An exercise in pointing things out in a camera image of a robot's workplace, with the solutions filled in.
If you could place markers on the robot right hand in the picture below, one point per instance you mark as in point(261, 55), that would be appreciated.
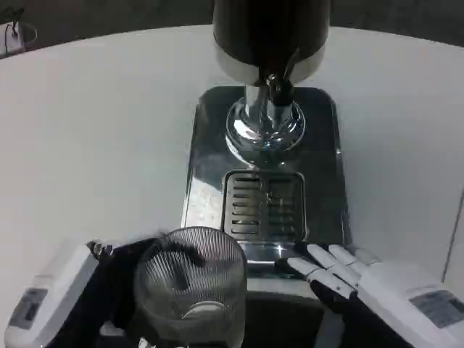
point(391, 293)

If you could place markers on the slotted steel drip grid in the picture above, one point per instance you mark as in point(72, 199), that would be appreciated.
point(264, 205)

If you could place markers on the black and steel drink dispenser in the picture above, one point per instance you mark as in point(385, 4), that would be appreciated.
point(266, 72)

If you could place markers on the steel drip tray base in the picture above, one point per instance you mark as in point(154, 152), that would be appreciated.
point(261, 174)

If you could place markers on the black dispenser tap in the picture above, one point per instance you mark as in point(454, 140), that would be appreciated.
point(280, 85)

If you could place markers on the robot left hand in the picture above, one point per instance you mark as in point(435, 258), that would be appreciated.
point(58, 279)

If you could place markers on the clear ribbed glass cup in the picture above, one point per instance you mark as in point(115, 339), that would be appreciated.
point(190, 290)

